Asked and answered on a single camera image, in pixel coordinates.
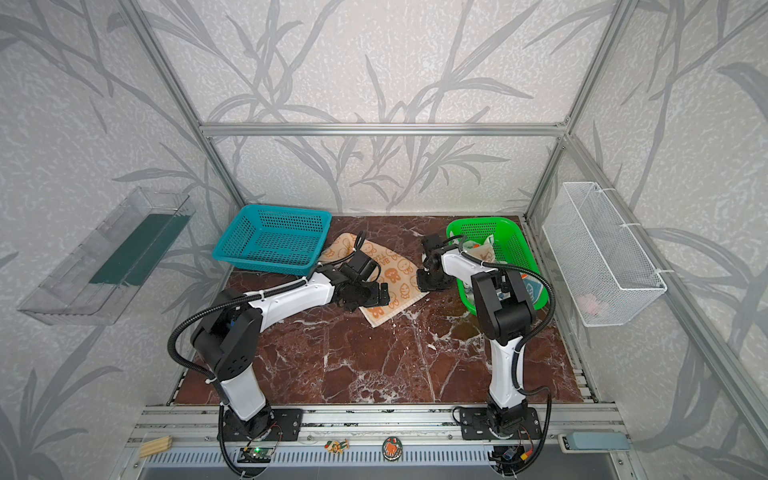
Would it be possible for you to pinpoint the orange rabbit towel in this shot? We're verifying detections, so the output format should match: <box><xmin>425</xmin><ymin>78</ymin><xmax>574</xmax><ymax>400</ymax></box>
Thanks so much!
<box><xmin>317</xmin><ymin>232</ymin><xmax>430</xmax><ymax>329</ymax></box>

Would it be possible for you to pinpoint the teal plastic basket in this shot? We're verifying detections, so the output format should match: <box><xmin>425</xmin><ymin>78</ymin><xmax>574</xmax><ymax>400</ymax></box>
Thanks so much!
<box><xmin>212</xmin><ymin>205</ymin><xmax>332</xmax><ymax>276</ymax></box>

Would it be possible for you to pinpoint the green plastic basket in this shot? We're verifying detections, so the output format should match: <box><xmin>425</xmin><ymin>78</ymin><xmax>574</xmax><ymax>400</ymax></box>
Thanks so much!
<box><xmin>445</xmin><ymin>217</ymin><xmax>549</xmax><ymax>315</ymax></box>

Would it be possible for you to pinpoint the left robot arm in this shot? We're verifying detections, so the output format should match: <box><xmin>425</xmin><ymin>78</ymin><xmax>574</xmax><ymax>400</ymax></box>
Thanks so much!
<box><xmin>167</xmin><ymin>250</ymin><xmax>390</xmax><ymax>422</ymax></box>

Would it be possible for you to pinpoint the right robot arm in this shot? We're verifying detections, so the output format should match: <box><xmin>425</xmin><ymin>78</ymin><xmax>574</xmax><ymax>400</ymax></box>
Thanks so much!
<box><xmin>417</xmin><ymin>234</ymin><xmax>555</xmax><ymax>432</ymax></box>

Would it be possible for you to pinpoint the teal patterned towel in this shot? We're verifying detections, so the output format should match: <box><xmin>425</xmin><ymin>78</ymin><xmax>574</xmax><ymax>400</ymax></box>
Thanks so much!
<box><xmin>481</xmin><ymin>235</ymin><xmax>544</xmax><ymax>303</ymax></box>

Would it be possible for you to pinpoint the round orange sticker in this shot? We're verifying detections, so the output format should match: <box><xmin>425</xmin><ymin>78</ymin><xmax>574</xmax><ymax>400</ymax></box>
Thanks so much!
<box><xmin>381</xmin><ymin>436</ymin><xmax>403</xmax><ymax>462</ymax></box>

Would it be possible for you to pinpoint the small orange green trinket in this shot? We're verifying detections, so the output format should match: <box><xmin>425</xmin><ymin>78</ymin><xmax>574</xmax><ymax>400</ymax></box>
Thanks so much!
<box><xmin>324</xmin><ymin>440</ymin><xmax>349</xmax><ymax>455</ymax></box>

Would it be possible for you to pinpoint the left green circuit board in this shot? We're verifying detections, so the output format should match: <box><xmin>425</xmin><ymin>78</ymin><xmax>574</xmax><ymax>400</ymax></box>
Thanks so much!
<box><xmin>236</xmin><ymin>446</ymin><xmax>276</xmax><ymax>465</ymax></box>

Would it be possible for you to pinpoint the wooden block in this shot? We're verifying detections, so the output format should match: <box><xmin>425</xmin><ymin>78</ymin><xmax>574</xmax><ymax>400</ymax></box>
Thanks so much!
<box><xmin>139</xmin><ymin>436</ymin><xmax>173</xmax><ymax>458</ymax></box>

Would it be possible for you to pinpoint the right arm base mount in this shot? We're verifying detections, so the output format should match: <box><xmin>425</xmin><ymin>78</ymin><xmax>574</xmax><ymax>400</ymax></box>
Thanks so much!
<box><xmin>454</xmin><ymin>406</ymin><xmax>543</xmax><ymax>441</ymax></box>

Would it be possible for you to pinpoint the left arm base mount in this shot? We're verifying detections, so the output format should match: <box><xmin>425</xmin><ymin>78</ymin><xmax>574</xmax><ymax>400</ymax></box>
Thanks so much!
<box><xmin>217</xmin><ymin>405</ymin><xmax>304</xmax><ymax>443</ymax></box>

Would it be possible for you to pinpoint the pink object in wire basket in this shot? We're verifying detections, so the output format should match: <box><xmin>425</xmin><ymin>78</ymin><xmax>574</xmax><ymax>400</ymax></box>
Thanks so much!
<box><xmin>576</xmin><ymin>294</ymin><xmax>607</xmax><ymax>317</ymax></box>

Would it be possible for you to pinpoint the white wire mesh basket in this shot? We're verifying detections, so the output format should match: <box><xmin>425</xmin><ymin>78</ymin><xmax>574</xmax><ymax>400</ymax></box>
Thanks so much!
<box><xmin>543</xmin><ymin>182</ymin><xmax>667</xmax><ymax>328</ymax></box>

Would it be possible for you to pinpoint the clear acrylic wall shelf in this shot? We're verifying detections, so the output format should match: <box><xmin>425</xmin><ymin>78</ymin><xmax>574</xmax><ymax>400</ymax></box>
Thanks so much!
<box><xmin>18</xmin><ymin>187</ymin><xmax>196</xmax><ymax>326</ymax></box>

